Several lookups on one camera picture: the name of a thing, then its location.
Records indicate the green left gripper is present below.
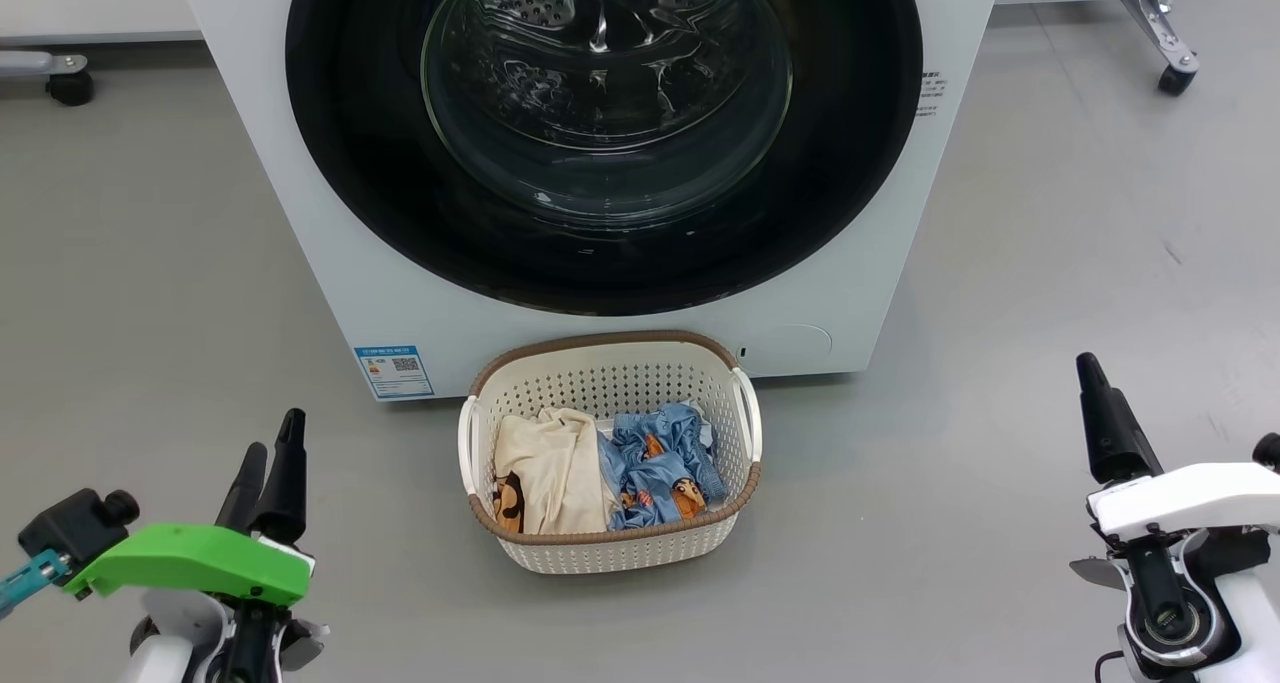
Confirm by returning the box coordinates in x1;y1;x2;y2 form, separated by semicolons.
65;409;314;607

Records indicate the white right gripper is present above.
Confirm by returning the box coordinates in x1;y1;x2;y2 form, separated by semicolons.
1076;352;1280;544

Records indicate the cream printed garment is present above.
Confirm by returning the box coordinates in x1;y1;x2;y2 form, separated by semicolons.
491;408;617;536

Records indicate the dark washing machine door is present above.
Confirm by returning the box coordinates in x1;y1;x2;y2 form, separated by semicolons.
285;0;923;317

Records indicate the blue printed garment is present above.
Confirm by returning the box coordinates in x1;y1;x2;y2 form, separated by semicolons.
597;403;728;532

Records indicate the white front-load washing machine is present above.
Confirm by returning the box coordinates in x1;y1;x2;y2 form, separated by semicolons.
170;0;1004;404

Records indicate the blue energy label sticker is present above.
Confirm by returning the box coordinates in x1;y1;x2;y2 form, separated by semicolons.
353;344;436;401

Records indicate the cream perforated laundry basket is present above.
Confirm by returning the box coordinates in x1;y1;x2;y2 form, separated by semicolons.
458;330;764;575

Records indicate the grey castor leg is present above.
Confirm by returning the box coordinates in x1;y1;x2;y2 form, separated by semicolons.
0;51;96;107
1122;0;1200;97

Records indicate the teal left camera cable plug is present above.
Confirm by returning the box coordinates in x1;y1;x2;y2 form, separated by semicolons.
0;548;73;621

